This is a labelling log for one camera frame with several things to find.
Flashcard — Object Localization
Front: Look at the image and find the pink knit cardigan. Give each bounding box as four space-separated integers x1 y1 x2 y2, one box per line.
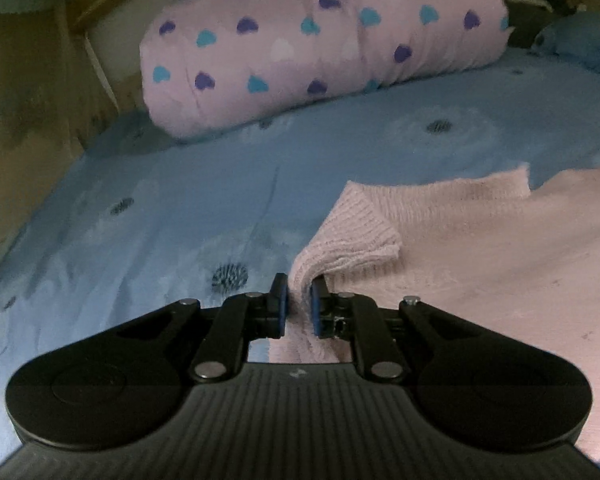
270 167 600 459

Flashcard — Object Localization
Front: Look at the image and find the blue dandelion bed sheet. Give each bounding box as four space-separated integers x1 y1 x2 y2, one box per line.
0 50 600 463

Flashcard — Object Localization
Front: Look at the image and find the pink heart-patterned rolled quilt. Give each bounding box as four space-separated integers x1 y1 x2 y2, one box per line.
140 0 512 139

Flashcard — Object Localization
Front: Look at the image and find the wooden bedside cabinet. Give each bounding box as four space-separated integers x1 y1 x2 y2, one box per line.
0 10 117 262

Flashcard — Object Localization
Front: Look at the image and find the blue dandelion pillow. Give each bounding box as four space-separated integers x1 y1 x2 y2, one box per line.
531 11 600 74

